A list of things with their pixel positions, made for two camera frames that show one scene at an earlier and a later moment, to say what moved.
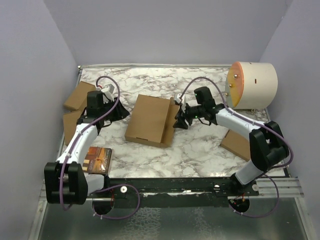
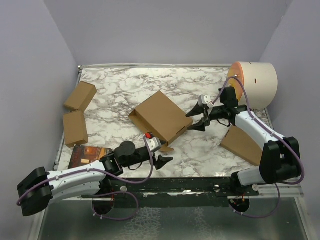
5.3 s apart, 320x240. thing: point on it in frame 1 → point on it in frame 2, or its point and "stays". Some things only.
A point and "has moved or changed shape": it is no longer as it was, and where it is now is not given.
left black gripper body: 116,114 → 140,156
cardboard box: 238,144 stays
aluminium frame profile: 288,187 stays
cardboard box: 152,121 has moved or changed shape
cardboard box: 79,95 stays
